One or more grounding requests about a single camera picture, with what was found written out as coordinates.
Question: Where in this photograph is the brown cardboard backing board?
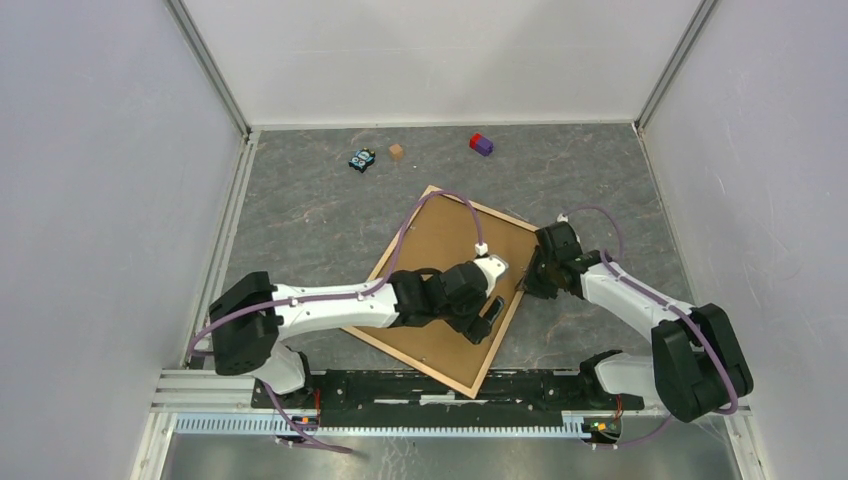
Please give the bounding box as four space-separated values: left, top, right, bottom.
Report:
351 192 537 392

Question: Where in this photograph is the wooden picture frame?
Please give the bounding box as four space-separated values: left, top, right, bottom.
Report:
346 196 536 398

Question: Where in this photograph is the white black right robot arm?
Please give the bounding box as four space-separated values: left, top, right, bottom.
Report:
521 220 754 423

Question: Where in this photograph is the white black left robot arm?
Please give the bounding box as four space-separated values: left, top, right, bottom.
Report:
209 256 508 408

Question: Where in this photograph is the red purple block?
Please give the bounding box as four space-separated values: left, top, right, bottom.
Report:
469 133 494 156

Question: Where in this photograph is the small wooden cube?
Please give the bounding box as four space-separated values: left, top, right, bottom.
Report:
388 144 405 161

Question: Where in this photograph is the blue owl toy block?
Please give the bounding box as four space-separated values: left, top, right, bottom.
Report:
348 148 376 173

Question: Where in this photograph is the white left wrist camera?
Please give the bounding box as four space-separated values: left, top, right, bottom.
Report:
473 242 509 296

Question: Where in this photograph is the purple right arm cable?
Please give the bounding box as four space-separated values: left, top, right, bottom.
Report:
559 203 741 452

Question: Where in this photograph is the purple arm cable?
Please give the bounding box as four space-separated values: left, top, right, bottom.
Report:
185 190 488 456
559 203 741 452

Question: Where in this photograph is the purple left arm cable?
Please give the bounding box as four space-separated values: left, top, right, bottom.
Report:
185 190 488 456

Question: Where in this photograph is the white cable chain strip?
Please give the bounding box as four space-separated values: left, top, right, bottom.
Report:
173 413 590 440

